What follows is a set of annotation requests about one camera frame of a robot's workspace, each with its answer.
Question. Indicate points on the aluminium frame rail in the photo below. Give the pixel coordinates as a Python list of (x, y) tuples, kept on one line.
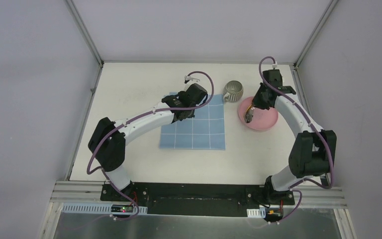
[(84, 197)]

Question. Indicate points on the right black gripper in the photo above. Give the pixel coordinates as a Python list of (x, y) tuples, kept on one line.
[(256, 102)]

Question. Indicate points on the grey ribbed mug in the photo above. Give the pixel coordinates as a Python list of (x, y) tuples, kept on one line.
[(232, 91)]

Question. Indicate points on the pink handled fork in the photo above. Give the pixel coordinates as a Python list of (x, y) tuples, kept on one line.
[(248, 116)]

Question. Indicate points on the blue checked cloth napkin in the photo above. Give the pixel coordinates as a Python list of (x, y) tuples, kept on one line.
[(205, 131)]

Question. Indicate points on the pink plate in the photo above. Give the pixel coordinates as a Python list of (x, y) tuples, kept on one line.
[(263, 120)]

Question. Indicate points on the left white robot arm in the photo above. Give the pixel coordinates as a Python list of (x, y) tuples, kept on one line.
[(110, 138)]

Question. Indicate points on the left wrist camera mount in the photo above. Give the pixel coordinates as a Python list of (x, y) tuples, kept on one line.
[(190, 80)]

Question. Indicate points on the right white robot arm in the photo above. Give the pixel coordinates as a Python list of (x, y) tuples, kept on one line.
[(313, 150)]

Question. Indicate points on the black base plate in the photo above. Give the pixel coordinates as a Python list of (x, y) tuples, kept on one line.
[(214, 200)]

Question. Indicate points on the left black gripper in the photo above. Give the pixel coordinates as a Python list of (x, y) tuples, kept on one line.
[(180, 110)]

